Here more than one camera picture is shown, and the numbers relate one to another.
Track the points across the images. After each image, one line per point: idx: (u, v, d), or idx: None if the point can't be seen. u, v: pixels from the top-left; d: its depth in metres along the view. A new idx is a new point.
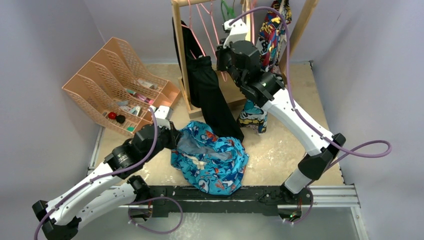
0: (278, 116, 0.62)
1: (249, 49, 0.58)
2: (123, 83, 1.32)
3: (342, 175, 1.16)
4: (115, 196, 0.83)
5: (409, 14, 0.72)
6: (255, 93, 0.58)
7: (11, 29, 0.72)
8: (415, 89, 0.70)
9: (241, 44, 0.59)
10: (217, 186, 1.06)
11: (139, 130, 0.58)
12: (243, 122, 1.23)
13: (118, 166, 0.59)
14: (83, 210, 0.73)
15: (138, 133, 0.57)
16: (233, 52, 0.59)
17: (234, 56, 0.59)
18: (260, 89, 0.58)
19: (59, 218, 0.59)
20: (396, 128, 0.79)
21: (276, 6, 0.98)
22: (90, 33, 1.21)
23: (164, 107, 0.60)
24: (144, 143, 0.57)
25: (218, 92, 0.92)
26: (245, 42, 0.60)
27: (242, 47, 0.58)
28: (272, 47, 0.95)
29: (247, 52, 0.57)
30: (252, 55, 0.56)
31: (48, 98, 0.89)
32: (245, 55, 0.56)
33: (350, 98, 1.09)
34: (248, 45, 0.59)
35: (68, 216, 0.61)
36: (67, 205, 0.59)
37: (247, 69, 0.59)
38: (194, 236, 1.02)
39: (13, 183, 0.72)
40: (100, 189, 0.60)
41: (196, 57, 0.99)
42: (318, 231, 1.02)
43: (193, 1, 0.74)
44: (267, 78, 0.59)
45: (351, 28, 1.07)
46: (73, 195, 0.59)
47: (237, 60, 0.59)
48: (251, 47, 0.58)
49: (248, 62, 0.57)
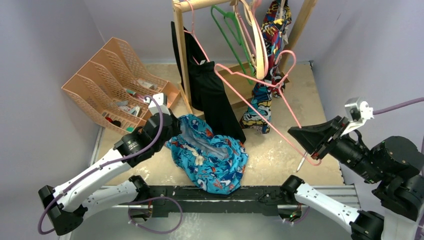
0: (392, 214, 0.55)
1: (412, 154, 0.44)
2: (123, 83, 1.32)
3: (342, 175, 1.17)
4: (118, 191, 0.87)
5: (409, 12, 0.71)
6: (404, 205, 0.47)
7: (12, 28, 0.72)
8: (412, 87, 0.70)
9: (397, 145, 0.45)
10: (215, 185, 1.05)
11: (151, 116, 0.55)
12: (246, 123, 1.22)
13: (128, 153, 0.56)
14: (89, 201, 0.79)
15: (150, 119, 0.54)
16: (388, 158, 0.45)
17: (388, 163, 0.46)
18: (413, 202, 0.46)
19: (67, 203, 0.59)
20: (395, 127, 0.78)
21: (275, 6, 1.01)
22: (90, 33, 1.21)
23: (157, 95, 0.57)
24: (154, 129, 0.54)
25: (224, 96, 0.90)
26: (389, 138, 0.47)
27: (403, 152, 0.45)
28: (277, 49, 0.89)
29: (412, 160, 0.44)
30: (418, 165, 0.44)
31: (48, 97, 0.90)
32: (411, 166, 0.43)
33: (350, 97, 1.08)
34: (399, 142, 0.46)
35: (74, 202, 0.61)
36: (75, 190, 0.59)
37: (399, 177, 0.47)
38: (194, 236, 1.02)
39: (13, 182, 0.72)
40: (107, 177, 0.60)
41: (198, 62, 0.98)
42: (319, 232, 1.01)
43: (195, 6, 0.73)
44: (413, 182, 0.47)
45: (350, 28, 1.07)
46: (82, 181, 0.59)
47: (388, 166, 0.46)
48: (408, 148, 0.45)
49: (407, 172, 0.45)
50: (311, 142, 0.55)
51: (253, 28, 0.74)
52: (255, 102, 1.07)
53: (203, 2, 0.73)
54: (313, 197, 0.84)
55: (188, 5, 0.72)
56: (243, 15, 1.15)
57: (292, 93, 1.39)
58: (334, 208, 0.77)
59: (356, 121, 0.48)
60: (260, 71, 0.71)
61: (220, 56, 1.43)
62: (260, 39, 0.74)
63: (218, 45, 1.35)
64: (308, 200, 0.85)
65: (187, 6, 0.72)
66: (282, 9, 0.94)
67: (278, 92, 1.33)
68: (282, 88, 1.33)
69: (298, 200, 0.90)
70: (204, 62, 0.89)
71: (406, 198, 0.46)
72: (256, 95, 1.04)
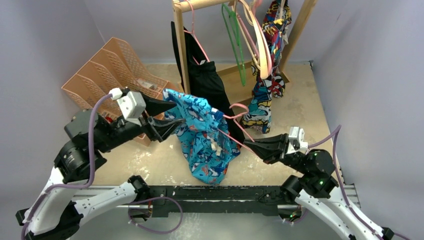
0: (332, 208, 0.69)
1: (329, 163, 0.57)
2: (123, 83, 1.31)
3: (342, 175, 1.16)
4: (116, 194, 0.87)
5: (409, 11, 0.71)
6: (314, 190, 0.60)
7: (12, 28, 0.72)
8: (412, 87, 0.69)
9: (321, 156, 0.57)
10: (203, 170, 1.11)
11: (72, 120, 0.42)
12: (246, 123, 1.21)
13: (67, 169, 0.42)
14: (84, 207, 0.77)
15: (69, 126, 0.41)
16: (313, 164, 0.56)
17: (312, 167, 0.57)
18: (319, 188, 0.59)
19: (36, 229, 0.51)
20: (394, 127, 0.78)
21: (275, 6, 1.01)
22: (90, 33, 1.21)
23: (127, 103, 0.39)
24: (83, 137, 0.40)
25: (224, 96, 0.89)
26: (322, 151, 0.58)
27: (326, 164, 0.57)
28: (277, 49, 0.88)
29: (327, 167, 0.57)
30: (329, 171, 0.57)
31: (48, 97, 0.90)
32: (325, 172, 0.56)
33: (350, 97, 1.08)
34: (325, 158, 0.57)
35: (47, 224, 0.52)
36: (37, 216, 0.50)
37: (317, 176, 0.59)
38: (194, 236, 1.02)
39: (14, 181, 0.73)
40: (66, 191, 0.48)
41: (198, 62, 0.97)
42: (318, 231, 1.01)
43: (195, 6, 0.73)
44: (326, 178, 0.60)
45: (351, 27, 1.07)
46: (40, 205, 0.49)
47: (312, 169, 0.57)
48: (330, 163, 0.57)
49: (324, 175, 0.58)
50: (263, 152, 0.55)
51: (254, 27, 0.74)
52: (255, 102, 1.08)
53: (203, 2, 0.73)
54: (315, 204, 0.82)
55: (188, 5, 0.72)
56: (243, 15, 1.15)
57: (292, 93, 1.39)
58: (334, 218, 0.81)
59: (294, 146, 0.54)
60: (262, 70, 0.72)
61: (220, 56, 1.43)
62: (262, 37, 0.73)
63: (219, 46, 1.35)
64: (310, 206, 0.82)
65: (187, 6, 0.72)
66: (282, 9, 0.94)
67: (278, 92, 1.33)
68: (283, 88, 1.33)
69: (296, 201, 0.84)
70: (204, 61, 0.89)
71: (317, 187, 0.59)
72: (256, 95, 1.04)
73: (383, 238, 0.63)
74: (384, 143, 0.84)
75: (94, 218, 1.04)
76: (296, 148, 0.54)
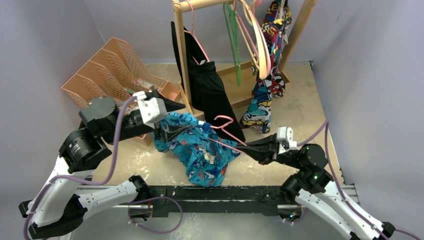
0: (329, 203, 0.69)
1: (320, 156, 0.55)
2: (123, 83, 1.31)
3: (342, 175, 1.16)
4: (118, 191, 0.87)
5: (409, 12, 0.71)
6: (309, 185, 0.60)
7: (12, 28, 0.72)
8: (411, 87, 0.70)
9: (313, 149, 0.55)
10: (199, 175, 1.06)
11: (86, 107, 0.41)
12: (246, 123, 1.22)
13: (72, 158, 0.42)
14: (88, 201, 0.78)
15: (82, 111, 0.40)
16: (306, 158, 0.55)
17: (305, 161, 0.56)
18: (313, 183, 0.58)
19: (39, 221, 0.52)
20: (394, 127, 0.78)
21: (275, 6, 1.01)
22: (90, 33, 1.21)
23: (153, 110, 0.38)
24: (99, 122, 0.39)
25: (224, 96, 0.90)
26: (315, 145, 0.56)
27: (318, 157, 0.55)
28: (277, 49, 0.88)
29: (319, 160, 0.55)
30: (322, 164, 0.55)
31: (48, 97, 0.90)
32: (317, 166, 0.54)
33: (350, 97, 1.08)
34: (317, 152, 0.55)
35: (50, 216, 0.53)
36: (41, 208, 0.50)
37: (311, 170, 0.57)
38: (194, 236, 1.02)
39: (14, 181, 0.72)
40: (69, 184, 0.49)
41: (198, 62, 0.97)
42: (318, 230, 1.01)
43: (195, 6, 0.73)
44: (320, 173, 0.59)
45: (351, 27, 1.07)
46: (43, 197, 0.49)
47: (306, 164, 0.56)
48: (323, 156, 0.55)
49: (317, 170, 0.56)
50: (256, 155, 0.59)
51: (254, 27, 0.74)
52: (255, 102, 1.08)
53: (203, 2, 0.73)
54: (315, 202, 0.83)
55: (188, 5, 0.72)
56: (243, 15, 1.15)
57: (292, 93, 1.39)
58: (333, 214, 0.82)
59: (284, 146, 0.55)
60: (262, 70, 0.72)
61: (220, 56, 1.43)
62: (262, 38, 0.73)
63: (219, 46, 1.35)
64: (309, 204, 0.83)
65: (187, 6, 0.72)
66: (282, 9, 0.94)
67: (278, 92, 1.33)
68: (282, 88, 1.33)
69: (296, 201, 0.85)
70: (204, 61, 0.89)
71: (311, 182, 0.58)
72: (256, 95, 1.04)
73: (384, 232, 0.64)
74: (384, 143, 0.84)
75: (94, 218, 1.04)
76: (285, 148, 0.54)
